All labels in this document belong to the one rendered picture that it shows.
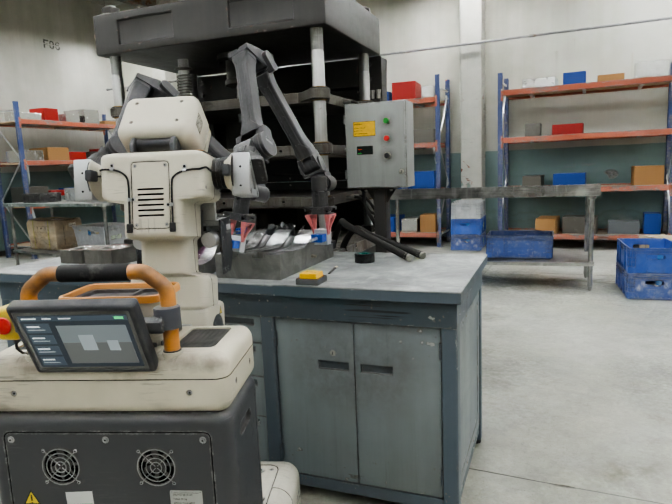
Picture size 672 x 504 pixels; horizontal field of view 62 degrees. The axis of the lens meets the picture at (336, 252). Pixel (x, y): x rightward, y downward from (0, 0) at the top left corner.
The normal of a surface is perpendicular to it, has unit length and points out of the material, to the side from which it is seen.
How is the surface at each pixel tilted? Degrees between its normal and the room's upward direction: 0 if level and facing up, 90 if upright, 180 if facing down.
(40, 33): 90
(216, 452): 90
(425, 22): 90
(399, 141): 90
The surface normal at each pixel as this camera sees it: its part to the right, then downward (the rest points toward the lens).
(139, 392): -0.08, 0.15
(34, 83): 0.91, 0.03
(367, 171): -0.36, 0.15
